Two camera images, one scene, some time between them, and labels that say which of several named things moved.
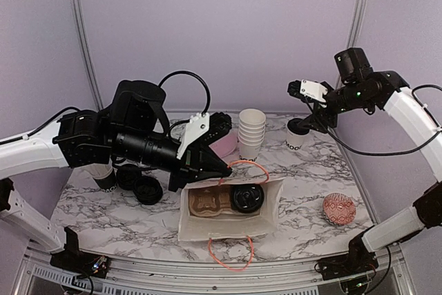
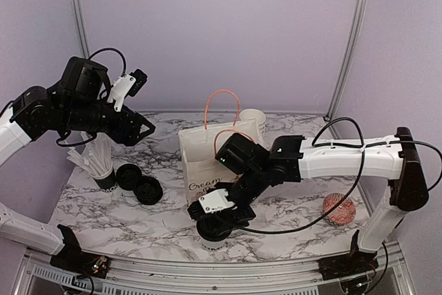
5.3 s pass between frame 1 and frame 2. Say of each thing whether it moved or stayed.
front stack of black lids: stayed
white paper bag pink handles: moved
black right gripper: moved
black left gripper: moved
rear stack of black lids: stayed
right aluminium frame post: stayed
